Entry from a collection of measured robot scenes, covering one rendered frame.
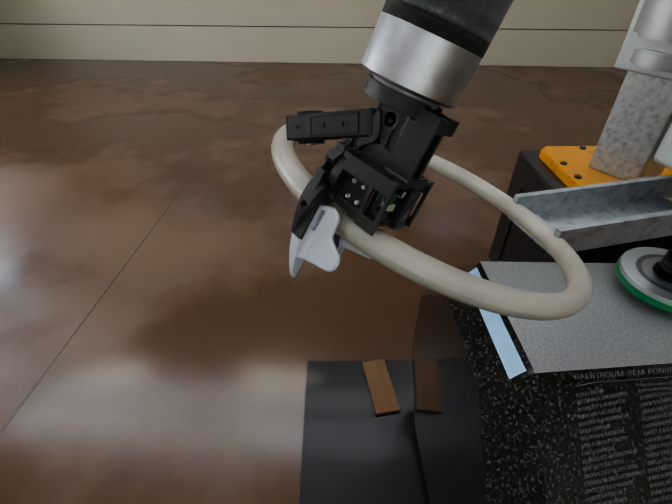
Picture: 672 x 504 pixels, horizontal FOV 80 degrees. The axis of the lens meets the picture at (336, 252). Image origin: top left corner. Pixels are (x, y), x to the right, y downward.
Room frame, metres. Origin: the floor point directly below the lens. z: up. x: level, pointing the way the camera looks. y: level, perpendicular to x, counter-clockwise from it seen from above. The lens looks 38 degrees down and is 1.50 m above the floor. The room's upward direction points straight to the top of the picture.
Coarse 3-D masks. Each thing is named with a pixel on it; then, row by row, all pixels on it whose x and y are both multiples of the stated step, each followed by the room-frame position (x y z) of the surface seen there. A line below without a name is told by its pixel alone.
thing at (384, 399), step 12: (372, 360) 1.12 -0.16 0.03; (384, 360) 1.12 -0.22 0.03; (372, 372) 1.05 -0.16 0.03; (384, 372) 1.05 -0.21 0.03; (372, 384) 0.99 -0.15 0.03; (384, 384) 0.99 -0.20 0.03; (372, 396) 0.94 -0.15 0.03; (384, 396) 0.94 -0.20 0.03; (384, 408) 0.88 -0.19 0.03; (396, 408) 0.88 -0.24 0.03
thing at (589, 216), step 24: (528, 192) 0.64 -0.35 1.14; (552, 192) 0.64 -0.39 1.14; (576, 192) 0.66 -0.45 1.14; (600, 192) 0.67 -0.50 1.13; (624, 192) 0.69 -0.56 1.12; (648, 192) 0.71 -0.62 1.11; (552, 216) 0.63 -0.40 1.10; (576, 216) 0.63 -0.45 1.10; (600, 216) 0.63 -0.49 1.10; (624, 216) 0.64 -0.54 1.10; (648, 216) 0.57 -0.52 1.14; (576, 240) 0.53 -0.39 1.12; (600, 240) 0.54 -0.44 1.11; (624, 240) 0.56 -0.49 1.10
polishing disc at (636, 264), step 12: (636, 252) 0.78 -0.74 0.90; (648, 252) 0.78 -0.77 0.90; (660, 252) 0.78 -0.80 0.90; (624, 264) 0.73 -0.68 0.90; (636, 264) 0.73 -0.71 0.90; (648, 264) 0.73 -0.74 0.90; (624, 276) 0.70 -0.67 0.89; (636, 276) 0.69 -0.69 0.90; (648, 276) 0.69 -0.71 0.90; (636, 288) 0.66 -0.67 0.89; (648, 288) 0.65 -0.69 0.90; (660, 288) 0.65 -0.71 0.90; (660, 300) 0.62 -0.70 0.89
